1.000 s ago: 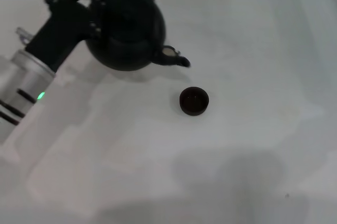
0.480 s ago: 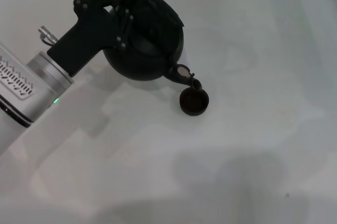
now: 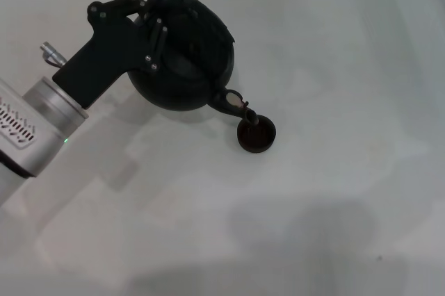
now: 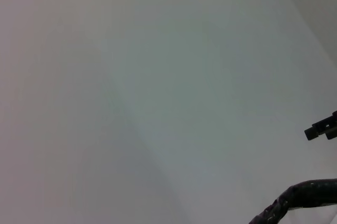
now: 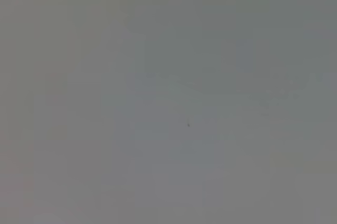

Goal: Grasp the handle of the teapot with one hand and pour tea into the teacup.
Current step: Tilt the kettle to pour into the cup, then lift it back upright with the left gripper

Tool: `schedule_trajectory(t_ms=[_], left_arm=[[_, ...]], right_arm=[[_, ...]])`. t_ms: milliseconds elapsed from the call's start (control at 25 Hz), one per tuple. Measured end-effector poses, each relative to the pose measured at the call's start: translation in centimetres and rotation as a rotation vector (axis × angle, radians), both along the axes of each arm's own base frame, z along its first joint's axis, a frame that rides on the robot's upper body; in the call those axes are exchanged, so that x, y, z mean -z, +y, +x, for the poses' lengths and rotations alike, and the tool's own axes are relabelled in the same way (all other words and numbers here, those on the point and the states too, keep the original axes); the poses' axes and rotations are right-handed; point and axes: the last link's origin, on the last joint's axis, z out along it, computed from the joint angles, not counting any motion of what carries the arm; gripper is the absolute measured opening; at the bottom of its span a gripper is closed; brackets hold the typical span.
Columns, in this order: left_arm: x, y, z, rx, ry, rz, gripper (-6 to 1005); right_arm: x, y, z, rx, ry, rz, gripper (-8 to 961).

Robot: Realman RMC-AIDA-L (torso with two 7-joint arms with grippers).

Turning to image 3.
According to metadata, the silver cable connector plug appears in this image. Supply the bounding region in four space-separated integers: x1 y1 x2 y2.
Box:
40 41 69 68

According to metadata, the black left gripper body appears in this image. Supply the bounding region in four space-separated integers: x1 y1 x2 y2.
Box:
51 1 156 110

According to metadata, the dark brown small teacup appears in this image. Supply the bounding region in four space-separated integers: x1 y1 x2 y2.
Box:
236 115 278 154

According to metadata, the black round teapot with handle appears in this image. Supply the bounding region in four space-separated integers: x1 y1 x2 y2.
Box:
127 0 260 126

